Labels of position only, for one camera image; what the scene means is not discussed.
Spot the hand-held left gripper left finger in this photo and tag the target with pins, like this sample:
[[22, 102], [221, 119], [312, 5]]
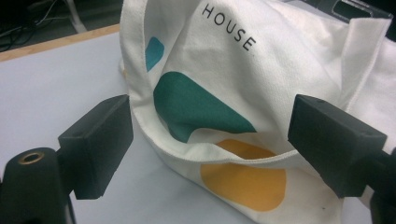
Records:
[[96, 146]]

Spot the white metal stand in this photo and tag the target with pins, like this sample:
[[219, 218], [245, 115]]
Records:
[[76, 17]]

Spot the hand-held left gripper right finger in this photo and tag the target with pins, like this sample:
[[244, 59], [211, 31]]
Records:
[[336, 146]]

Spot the white tote bag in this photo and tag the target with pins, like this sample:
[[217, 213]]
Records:
[[249, 93]]

